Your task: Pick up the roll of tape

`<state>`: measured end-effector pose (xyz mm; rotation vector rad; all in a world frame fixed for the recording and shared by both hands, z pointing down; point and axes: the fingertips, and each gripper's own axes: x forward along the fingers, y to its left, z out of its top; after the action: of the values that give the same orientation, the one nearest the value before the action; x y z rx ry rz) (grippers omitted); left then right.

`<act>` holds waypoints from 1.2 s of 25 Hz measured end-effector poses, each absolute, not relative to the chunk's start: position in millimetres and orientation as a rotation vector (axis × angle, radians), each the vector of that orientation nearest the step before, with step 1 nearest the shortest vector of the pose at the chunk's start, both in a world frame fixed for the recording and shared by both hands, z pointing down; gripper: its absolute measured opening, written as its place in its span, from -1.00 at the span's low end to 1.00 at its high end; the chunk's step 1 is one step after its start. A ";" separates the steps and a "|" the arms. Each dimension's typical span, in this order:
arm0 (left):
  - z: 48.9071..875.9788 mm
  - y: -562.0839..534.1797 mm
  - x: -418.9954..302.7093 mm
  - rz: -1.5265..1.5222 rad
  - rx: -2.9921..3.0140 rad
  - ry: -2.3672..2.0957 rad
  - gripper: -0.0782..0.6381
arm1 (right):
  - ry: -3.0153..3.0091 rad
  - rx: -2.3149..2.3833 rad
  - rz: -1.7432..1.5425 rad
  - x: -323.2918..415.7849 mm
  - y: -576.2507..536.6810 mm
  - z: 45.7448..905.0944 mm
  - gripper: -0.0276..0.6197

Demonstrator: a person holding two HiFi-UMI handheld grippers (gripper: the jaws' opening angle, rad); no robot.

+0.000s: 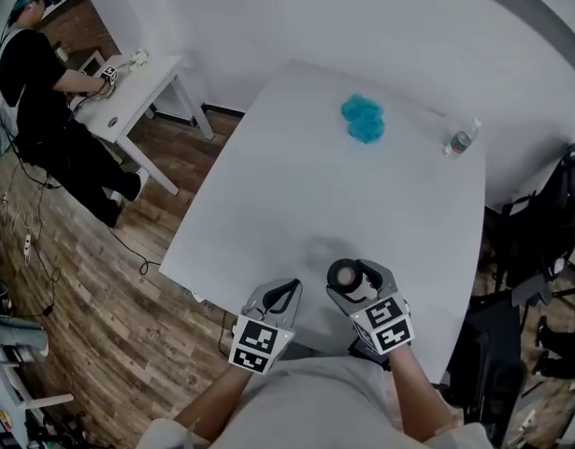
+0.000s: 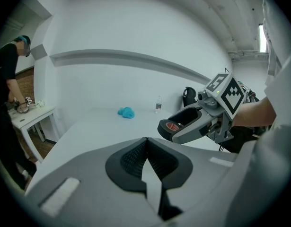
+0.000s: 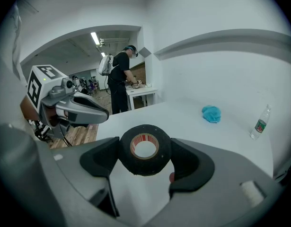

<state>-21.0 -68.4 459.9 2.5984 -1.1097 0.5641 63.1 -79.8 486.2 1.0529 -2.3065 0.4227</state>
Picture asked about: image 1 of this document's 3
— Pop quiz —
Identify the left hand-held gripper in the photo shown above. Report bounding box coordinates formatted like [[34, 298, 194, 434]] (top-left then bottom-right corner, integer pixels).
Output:
[[227, 278, 303, 374]]

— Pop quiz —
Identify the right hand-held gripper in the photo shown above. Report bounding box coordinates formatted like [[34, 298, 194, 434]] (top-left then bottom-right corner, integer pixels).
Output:
[[326, 259, 417, 355]]

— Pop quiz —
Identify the black tape roll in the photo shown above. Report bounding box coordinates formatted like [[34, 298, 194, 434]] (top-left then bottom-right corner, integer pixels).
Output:
[[326, 257, 364, 297]]

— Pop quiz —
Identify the person's left forearm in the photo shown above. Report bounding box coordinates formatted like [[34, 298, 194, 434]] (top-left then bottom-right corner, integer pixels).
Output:
[[174, 367, 256, 443]]

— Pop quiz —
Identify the person's right forearm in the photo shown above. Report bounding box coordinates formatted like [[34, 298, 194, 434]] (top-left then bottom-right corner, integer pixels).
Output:
[[387, 343, 453, 443]]

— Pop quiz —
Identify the black waist device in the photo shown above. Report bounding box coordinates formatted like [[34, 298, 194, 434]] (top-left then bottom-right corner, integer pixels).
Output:
[[346, 339, 392, 372]]

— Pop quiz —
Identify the person's beige shirt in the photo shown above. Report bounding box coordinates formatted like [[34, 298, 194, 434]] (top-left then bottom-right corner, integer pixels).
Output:
[[137, 355, 495, 449]]

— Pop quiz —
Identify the teal fluffy cloth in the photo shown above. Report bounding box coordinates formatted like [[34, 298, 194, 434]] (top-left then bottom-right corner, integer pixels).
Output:
[[339, 92, 387, 147]]

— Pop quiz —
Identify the clear plastic bottle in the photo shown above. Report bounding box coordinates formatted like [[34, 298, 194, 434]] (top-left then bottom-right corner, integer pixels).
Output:
[[443, 116, 482, 160]]

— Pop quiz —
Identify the black office chair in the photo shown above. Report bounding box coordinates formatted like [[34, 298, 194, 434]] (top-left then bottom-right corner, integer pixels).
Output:
[[495, 141, 575, 309]]

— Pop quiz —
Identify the small white table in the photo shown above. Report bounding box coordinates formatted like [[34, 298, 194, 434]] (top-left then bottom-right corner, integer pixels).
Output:
[[69, 53, 216, 196]]

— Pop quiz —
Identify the cluttered white desk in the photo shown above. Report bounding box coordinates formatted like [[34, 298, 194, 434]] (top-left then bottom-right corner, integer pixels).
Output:
[[0, 343, 76, 449]]

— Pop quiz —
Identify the black floor cable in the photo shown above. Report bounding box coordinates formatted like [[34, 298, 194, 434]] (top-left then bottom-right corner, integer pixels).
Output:
[[218, 310, 237, 360]]

